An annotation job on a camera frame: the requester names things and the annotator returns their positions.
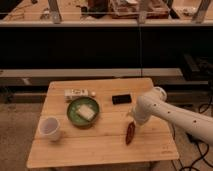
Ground white plastic cup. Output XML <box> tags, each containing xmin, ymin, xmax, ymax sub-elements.
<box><xmin>39</xmin><ymin>117</ymin><xmax>61</xmax><ymax>141</ymax></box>

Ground white sponge block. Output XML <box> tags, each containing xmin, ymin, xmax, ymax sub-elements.
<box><xmin>77</xmin><ymin>105</ymin><xmax>95</xmax><ymax>121</ymax></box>

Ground green ceramic bowl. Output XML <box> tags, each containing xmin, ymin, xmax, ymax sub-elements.
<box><xmin>67</xmin><ymin>97</ymin><xmax>100</xmax><ymax>127</ymax></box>

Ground wooden folding table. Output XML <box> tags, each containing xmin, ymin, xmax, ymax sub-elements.
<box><xmin>27</xmin><ymin>78</ymin><xmax>179</xmax><ymax>169</ymax></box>

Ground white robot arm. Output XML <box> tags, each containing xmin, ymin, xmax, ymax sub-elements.
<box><xmin>131</xmin><ymin>87</ymin><xmax>213</xmax><ymax>146</ymax></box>

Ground red chili pepper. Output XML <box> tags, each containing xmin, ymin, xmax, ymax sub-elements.
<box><xmin>125</xmin><ymin>122</ymin><xmax>135</xmax><ymax>145</ymax></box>

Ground white labelled box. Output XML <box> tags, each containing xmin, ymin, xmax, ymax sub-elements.
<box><xmin>64</xmin><ymin>89</ymin><xmax>88</xmax><ymax>99</ymax></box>

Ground black floor cable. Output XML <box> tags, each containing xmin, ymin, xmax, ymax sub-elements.
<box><xmin>169</xmin><ymin>99</ymin><xmax>213</xmax><ymax>171</ymax></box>

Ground small black box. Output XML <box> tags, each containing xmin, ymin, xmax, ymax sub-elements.
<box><xmin>112</xmin><ymin>94</ymin><xmax>132</xmax><ymax>105</ymax></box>

